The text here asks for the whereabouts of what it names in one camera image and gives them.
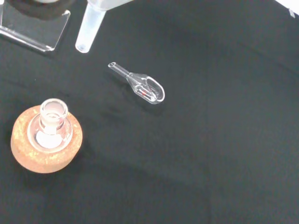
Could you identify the clear glass weighing funnel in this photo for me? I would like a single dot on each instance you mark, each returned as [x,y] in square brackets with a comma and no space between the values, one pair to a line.
[144,87]

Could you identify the clear acrylic funnel stand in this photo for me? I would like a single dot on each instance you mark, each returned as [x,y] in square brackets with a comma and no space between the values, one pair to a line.
[35,28]

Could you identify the black bench cloth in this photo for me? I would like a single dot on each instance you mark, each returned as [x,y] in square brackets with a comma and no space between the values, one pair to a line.
[198,140]

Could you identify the clear round-bottom glass flask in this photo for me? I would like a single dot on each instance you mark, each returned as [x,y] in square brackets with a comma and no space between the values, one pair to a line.
[51,127]

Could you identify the clear tape strip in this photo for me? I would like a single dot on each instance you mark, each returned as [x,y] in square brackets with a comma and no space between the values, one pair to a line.
[292,12]

